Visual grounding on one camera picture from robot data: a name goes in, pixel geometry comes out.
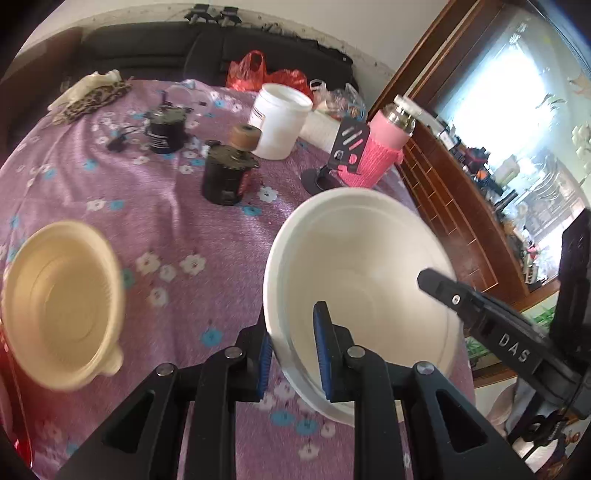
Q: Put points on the black phone stand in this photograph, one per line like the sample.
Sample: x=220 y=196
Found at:
x=347 y=152

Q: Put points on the clear plastic bag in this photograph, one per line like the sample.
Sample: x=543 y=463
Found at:
x=338 y=103

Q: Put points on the black leather sofa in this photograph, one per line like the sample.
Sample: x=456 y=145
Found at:
x=175 y=51

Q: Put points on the black motor with gear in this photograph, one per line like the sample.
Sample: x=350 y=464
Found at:
x=166 y=128

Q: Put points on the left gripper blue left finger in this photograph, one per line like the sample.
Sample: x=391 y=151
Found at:
x=255 y=362

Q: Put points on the maroon armchair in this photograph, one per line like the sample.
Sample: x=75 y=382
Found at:
x=32 y=83

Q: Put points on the white foam bowl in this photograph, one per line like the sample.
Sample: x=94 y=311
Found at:
x=360 y=251

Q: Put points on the purple floral tablecloth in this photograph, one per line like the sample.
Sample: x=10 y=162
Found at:
x=192 y=270

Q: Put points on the white plastic jar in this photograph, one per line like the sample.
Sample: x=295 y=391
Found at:
x=279 y=112

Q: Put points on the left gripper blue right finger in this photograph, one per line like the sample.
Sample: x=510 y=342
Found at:
x=339 y=360

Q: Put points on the red plastic bag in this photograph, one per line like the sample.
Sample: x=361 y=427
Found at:
x=249 y=75

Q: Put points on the white paper roll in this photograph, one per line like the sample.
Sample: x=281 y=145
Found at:
x=320 y=130

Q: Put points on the black motor with brown roll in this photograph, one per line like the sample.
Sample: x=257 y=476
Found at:
x=228 y=166

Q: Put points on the white cloth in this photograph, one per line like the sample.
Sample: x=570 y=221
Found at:
x=85 y=86

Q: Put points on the large red scalloped plate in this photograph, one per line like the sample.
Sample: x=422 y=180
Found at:
x=13 y=418

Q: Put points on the pink knit-sleeved flask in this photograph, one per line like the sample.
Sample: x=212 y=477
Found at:
x=390 y=130

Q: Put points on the leopard print cloth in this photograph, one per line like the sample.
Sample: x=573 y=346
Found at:
x=91 y=102

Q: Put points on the clear glass cup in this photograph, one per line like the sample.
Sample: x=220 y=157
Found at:
x=186 y=97

